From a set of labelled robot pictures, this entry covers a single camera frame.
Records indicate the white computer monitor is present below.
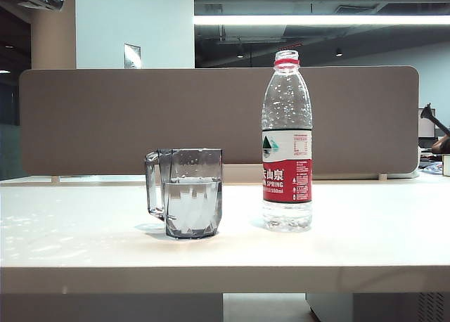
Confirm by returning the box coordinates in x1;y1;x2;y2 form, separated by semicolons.
418;107;437;139

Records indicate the framed wall sign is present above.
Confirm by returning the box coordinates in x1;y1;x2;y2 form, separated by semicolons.
123;43;142;70

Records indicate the red-label mineral water bottle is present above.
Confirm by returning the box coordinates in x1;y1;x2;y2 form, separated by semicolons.
260;49;314;233

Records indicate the white ceiling light strip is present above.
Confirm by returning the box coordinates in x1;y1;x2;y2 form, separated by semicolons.
193;14;450;27

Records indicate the clear grey faceted mug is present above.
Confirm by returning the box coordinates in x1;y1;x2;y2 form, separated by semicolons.
145;147;224;241

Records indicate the brown desk partition panel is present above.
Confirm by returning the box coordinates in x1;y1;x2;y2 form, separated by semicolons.
19;65;420;177

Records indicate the brown rounded object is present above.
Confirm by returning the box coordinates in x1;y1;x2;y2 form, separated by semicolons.
431;136;450;155

